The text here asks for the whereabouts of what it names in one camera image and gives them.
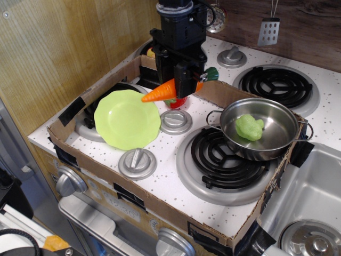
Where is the hanging metal strainer ladle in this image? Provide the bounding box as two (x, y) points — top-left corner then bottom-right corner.
(206, 1), (228, 34)

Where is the green toy lettuce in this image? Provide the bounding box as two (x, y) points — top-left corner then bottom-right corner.
(236, 114), (264, 141)

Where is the right silver oven dial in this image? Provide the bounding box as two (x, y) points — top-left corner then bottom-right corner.
(156, 228), (196, 256)

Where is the left silver oven dial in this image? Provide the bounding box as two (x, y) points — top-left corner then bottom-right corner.
(56, 165), (88, 197)

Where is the red yellow toy fruit half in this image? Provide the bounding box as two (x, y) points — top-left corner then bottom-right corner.
(146, 47), (156, 59)

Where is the black cable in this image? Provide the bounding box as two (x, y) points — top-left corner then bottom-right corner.
(0, 228), (40, 256)

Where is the hanging metal spatula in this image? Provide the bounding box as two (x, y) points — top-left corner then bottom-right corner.
(257, 1), (280, 47)

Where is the orange toy carrot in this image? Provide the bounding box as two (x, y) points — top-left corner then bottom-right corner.
(141, 67), (219, 102)

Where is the silver stove knob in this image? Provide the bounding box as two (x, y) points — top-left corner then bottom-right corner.
(217, 46), (247, 68)
(118, 148), (157, 180)
(160, 109), (193, 135)

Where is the front right black burner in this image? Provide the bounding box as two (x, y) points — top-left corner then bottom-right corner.
(176, 126), (278, 206)

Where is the silver sink drain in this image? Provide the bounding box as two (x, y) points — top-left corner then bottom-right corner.
(278, 220), (340, 255)

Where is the black burner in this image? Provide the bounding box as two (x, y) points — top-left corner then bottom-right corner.
(135, 40), (153, 57)
(232, 65), (320, 117)
(75, 82), (147, 142)
(176, 126), (278, 206)

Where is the orange object bottom left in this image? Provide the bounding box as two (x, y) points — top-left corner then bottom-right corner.
(43, 235), (70, 252)

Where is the silver sink basin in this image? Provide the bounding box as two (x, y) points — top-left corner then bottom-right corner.
(260, 143), (340, 255)

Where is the back left black burner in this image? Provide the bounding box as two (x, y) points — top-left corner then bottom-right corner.
(135, 40), (153, 57)

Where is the red toy strawberry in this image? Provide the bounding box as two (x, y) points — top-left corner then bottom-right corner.
(164, 97), (187, 109)

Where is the light green plastic plate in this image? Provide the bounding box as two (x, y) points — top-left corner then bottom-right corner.
(94, 90), (161, 151)

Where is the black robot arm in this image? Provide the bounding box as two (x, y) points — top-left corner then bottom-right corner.
(150, 1), (213, 99)

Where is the black device left edge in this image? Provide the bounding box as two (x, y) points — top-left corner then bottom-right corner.
(1, 169), (34, 219)

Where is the front left black burner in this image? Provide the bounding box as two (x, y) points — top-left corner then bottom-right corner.
(75, 82), (147, 142)

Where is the back right black burner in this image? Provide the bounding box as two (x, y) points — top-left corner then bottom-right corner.
(232, 65), (320, 117)

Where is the silver back stove knob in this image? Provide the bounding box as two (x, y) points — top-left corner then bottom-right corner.
(217, 46), (247, 68)

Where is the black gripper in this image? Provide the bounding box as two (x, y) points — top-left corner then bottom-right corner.
(150, 10), (207, 99)

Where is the silver front stove knob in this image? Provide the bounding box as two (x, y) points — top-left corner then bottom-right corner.
(118, 148), (157, 180)

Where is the silver middle stove knob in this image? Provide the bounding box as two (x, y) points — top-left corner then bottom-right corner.
(160, 109), (193, 135)

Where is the oven clock display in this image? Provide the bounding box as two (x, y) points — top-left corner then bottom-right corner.
(101, 190), (141, 222)

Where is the brown cardboard fence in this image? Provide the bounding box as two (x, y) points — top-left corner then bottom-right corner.
(47, 55), (310, 250)

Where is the silver oven door handle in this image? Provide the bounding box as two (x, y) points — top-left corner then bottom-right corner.
(59, 195), (168, 255)

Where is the stainless steel pan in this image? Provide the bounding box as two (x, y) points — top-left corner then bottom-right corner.
(208, 98), (314, 161)

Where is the silver oven dial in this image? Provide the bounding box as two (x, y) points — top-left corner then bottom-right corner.
(156, 228), (196, 256)
(56, 165), (88, 197)

